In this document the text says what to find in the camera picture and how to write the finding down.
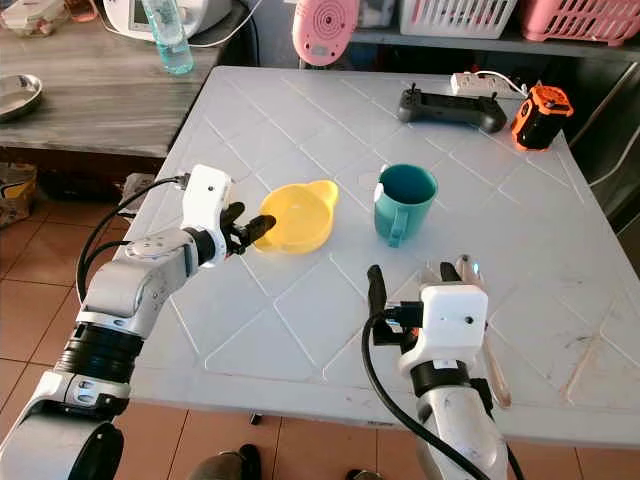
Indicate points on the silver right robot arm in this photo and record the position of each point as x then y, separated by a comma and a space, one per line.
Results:
460, 425

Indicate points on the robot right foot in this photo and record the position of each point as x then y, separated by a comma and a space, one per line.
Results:
368, 475

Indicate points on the pink round appliance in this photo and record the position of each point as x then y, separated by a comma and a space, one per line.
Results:
325, 30

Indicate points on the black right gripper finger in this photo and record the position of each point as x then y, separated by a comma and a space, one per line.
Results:
377, 295

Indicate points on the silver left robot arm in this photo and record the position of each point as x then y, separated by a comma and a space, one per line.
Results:
135, 290

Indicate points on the pink plastic basket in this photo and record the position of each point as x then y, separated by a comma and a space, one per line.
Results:
580, 20

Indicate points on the black remote controller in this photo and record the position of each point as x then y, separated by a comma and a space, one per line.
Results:
450, 108

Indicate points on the white power strip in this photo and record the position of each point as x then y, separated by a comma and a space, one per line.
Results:
472, 83

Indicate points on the clear plastic water bottle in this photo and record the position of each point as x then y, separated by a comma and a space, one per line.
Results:
168, 40

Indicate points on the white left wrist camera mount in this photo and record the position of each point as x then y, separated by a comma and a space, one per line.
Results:
205, 195

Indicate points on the white kitchen appliance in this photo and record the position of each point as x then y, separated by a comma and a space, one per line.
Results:
130, 12

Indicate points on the yellow plastic bowl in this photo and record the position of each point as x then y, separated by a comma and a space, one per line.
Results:
300, 218

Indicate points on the clear food container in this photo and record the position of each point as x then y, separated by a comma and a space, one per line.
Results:
32, 14

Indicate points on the white plastic basket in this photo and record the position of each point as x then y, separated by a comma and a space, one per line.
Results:
458, 16

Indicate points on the teal plastic mug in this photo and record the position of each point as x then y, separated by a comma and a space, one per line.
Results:
405, 208

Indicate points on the printed bag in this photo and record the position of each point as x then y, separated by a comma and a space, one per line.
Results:
16, 195

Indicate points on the orange and black device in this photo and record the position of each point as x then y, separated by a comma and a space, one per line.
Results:
540, 118

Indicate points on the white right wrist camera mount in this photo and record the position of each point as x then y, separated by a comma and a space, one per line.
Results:
455, 320

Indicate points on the metal dish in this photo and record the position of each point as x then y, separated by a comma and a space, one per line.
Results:
20, 97

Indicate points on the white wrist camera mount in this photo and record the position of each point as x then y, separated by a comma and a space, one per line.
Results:
455, 320
205, 195

